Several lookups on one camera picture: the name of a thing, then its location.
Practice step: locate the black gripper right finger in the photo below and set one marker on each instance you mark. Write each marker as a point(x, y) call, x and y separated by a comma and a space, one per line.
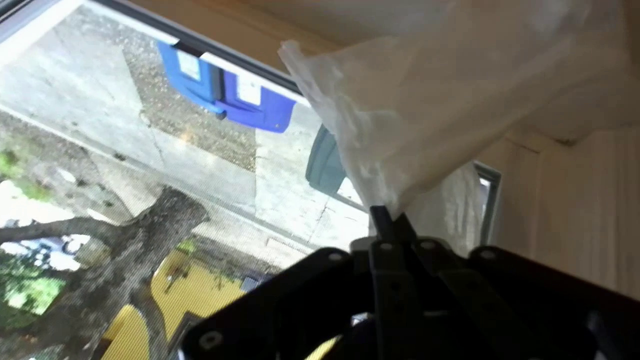
point(446, 310)

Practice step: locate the white paper napkin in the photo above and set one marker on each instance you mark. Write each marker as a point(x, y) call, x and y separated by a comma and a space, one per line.
point(410, 113)

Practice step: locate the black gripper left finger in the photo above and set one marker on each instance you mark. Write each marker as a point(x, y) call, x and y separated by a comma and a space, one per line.
point(391, 286)

